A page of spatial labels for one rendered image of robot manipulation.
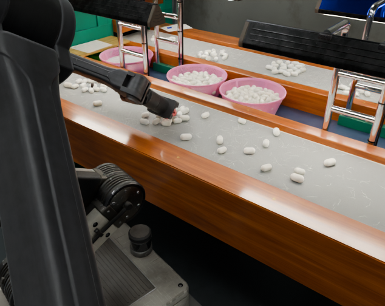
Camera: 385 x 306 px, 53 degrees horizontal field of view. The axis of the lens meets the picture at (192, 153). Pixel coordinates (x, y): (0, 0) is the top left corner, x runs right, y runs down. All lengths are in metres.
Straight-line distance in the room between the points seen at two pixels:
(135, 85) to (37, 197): 0.91
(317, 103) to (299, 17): 2.13
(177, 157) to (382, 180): 0.59
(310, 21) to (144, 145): 2.66
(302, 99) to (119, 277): 0.99
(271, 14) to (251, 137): 2.67
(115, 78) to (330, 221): 0.72
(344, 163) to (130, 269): 0.71
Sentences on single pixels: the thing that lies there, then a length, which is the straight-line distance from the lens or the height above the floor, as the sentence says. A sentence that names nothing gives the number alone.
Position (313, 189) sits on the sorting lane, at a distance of 1.11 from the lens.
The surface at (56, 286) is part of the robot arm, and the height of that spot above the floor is 1.17.
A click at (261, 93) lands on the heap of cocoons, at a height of 0.74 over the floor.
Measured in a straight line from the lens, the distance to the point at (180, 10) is 1.86.
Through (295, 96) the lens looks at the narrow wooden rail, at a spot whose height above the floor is 0.73.
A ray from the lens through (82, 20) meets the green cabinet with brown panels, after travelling 2.21.
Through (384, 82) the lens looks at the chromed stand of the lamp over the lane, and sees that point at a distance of 1.26.
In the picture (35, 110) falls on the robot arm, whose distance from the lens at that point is 0.33.
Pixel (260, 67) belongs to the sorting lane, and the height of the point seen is 0.74.
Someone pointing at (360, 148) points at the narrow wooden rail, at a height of 0.76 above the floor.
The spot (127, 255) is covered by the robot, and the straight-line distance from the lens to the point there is 1.26.
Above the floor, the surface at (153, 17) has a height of 1.07.
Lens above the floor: 1.39
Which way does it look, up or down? 32 degrees down
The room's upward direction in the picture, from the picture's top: straight up
